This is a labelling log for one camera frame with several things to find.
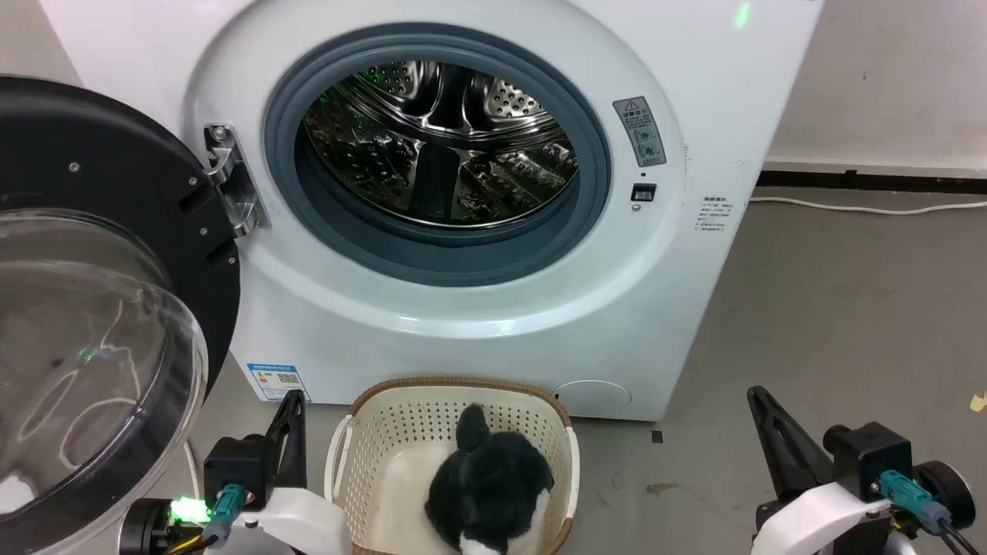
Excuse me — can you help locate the white front-load washing machine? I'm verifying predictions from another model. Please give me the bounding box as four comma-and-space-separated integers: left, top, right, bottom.
39, 0, 826, 422

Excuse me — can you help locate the white plastic laundry basket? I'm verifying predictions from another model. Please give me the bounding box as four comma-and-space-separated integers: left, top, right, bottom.
324, 376, 581, 555

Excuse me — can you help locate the thin white cable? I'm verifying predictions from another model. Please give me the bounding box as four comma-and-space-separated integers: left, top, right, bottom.
183, 438, 203, 502

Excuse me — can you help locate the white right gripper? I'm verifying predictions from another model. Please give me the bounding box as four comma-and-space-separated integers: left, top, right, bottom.
746, 385, 918, 555

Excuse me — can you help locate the black round washer door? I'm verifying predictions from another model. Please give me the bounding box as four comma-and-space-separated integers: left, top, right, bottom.
0, 75, 242, 555

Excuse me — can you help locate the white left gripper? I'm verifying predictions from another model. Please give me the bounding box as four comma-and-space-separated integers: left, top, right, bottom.
228, 389, 354, 555

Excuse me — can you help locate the teal-plug gripper cable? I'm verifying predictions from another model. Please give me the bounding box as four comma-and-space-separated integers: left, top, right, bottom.
166, 483, 249, 555
878, 469, 987, 555

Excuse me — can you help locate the long white floor cable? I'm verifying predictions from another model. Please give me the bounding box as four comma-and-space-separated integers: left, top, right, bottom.
750, 196, 987, 216

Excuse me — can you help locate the teal-plug left gripper cable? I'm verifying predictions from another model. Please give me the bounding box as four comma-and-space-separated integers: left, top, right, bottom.
166, 483, 249, 555

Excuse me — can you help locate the black and white plush toy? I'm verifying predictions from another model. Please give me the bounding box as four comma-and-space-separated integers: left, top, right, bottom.
424, 403, 556, 555

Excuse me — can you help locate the teal-plug right gripper cable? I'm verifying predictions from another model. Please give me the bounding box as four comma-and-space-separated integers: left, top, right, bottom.
878, 469, 987, 555

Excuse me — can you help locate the black baseboard strip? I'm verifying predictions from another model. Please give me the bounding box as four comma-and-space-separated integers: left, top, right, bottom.
756, 170, 987, 194

